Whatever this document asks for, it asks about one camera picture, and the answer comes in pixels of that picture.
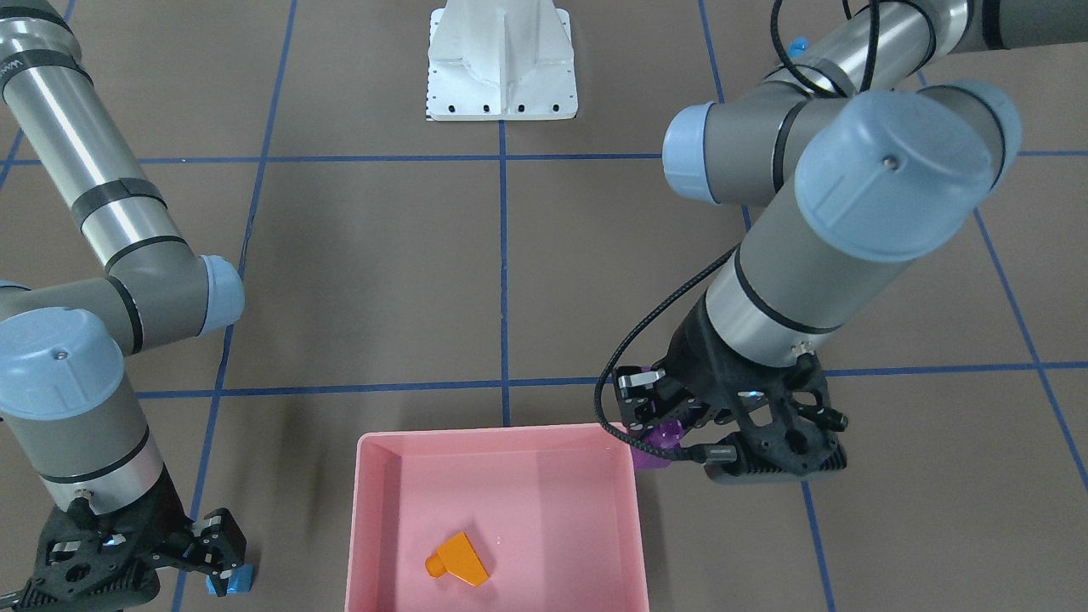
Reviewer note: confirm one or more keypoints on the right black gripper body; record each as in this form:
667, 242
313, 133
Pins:
163, 518

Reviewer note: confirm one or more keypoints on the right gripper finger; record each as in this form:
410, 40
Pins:
218, 550

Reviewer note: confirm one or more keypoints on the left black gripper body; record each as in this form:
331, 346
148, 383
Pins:
690, 355

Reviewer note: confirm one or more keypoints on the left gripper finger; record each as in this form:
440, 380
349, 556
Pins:
639, 397

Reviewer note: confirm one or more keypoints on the purple toy block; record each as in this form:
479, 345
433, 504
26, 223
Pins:
667, 436

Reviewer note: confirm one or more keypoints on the orange toy block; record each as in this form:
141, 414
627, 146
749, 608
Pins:
457, 557

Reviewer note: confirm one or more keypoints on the small blue toy block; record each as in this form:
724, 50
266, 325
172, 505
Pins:
237, 581

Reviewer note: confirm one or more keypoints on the long blue toy block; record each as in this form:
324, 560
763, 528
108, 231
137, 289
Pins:
797, 47

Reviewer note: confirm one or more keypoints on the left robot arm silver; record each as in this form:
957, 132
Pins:
857, 181

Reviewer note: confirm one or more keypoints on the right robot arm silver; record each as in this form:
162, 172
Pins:
66, 396

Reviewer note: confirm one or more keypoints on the pink plastic box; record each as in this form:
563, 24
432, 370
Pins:
552, 512

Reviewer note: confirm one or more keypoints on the white pedestal column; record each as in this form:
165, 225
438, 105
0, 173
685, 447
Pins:
491, 61

